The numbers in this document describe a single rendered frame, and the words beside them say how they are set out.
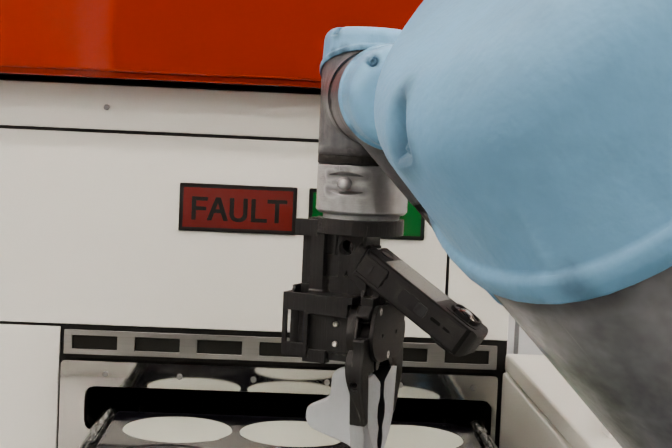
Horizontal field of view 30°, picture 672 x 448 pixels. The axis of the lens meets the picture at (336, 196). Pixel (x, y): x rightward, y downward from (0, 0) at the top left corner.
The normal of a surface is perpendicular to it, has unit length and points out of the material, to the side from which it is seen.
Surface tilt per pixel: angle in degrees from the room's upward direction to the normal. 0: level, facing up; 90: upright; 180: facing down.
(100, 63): 90
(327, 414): 93
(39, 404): 90
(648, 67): 100
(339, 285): 90
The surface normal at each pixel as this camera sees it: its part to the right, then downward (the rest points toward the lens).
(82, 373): 0.04, 0.05
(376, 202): 0.29, 0.06
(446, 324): -0.38, -0.02
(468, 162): -0.68, 0.46
